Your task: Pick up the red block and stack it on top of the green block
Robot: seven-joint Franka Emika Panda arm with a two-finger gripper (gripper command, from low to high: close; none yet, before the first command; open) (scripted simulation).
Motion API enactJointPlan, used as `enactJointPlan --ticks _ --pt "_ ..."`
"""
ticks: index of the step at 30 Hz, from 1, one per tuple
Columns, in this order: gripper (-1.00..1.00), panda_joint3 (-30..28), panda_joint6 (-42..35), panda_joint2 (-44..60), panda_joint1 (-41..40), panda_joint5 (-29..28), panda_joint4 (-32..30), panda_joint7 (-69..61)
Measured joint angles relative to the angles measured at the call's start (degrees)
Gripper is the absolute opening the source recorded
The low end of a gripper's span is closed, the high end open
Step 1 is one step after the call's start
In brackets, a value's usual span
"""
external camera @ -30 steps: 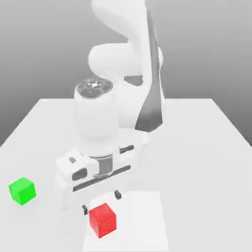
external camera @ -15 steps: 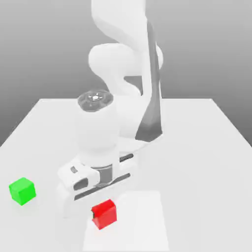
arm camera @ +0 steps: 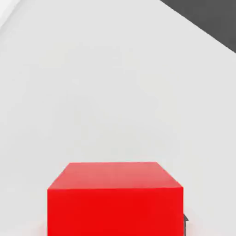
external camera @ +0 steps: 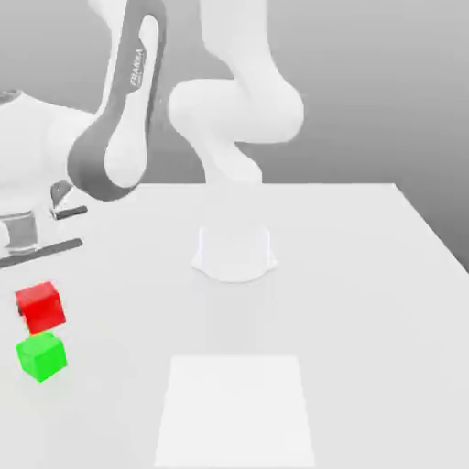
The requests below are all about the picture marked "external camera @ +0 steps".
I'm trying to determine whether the small green cube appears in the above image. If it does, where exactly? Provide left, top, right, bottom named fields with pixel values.
left=15, top=331, right=69, bottom=384

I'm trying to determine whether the small red cube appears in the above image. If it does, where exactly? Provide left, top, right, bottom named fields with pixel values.
left=14, top=280, right=68, bottom=336

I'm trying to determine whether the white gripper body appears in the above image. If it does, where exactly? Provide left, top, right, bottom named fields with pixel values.
left=0, top=236, right=85, bottom=273

